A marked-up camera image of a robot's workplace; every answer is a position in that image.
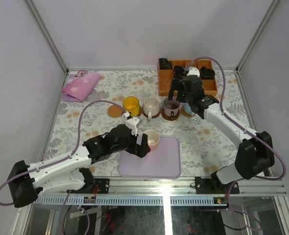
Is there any light bamboo coaster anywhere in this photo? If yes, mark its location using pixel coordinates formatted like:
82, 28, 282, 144
108, 105, 123, 118
180, 106, 195, 118

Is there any grey purple ceramic mug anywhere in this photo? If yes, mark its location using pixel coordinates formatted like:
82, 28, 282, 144
163, 97, 180, 117

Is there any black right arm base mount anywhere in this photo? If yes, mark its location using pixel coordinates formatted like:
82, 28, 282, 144
190, 172, 240, 195

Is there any dark wooden grooved coaster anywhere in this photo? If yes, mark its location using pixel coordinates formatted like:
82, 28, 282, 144
142, 109, 161, 120
161, 109, 180, 121
136, 105, 142, 117

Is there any pink folded cloth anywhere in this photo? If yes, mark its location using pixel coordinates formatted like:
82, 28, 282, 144
62, 70, 101, 102

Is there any white ceramic mug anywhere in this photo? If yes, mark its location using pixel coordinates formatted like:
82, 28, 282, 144
142, 97, 160, 112

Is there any white floral tablecloth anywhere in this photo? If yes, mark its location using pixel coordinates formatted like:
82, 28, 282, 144
41, 70, 267, 177

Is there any blue slotted cable duct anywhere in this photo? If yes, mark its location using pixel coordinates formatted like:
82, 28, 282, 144
36, 195, 227, 207

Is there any yellow ceramic mug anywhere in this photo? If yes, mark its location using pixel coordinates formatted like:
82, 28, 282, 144
123, 96, 140, 116

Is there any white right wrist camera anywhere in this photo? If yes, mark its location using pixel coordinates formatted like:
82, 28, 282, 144
185, 67, 200, 77

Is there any pink ceramic mug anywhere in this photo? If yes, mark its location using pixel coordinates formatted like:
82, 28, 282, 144
144, 130, 160, 151

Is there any aluminium front frame rail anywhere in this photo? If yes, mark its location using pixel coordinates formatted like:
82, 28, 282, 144
24, 175, 287, 196

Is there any lavender plastic serving tray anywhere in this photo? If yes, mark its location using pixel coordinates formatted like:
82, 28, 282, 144
118, 137, 181, 179

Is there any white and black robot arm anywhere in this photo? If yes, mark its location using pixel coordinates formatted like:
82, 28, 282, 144
8, 124, 151, 208
168, 75, 274, 193

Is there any dark floral rolled cloth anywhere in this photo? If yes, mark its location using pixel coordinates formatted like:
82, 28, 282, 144
158, 58, 173, 70
173, 65, 186, 79
200, 66, 215, 80

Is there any light blue ceramic mug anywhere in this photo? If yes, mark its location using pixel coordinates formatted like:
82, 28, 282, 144
183, 103, 195, 116

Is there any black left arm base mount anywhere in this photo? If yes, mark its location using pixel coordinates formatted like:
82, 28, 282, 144
67, 168, 110, 194

